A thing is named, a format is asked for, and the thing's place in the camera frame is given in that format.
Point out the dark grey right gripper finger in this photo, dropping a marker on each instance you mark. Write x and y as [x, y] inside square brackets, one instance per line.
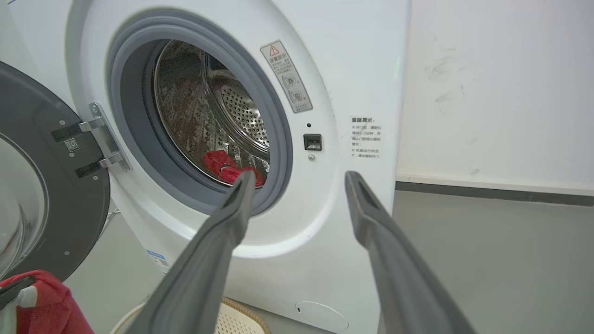
[399, 269]

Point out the white woven laundry basket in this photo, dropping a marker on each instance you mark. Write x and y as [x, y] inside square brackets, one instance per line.
[236, 320]

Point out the red garment in drum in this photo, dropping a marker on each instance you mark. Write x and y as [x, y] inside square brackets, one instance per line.
[229, 168]

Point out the white front-load washing machine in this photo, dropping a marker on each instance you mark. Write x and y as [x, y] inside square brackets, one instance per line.
[325, 93]

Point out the grey washing machine door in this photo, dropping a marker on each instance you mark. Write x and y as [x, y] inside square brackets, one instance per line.
[41, 185]

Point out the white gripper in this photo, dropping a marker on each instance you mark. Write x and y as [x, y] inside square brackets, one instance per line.
[14, 315]

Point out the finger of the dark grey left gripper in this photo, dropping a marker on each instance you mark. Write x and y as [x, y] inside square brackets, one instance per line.
[204, 264]

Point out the red garment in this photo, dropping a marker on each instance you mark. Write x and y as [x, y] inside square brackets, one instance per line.
[229, 168]
[48, 306]

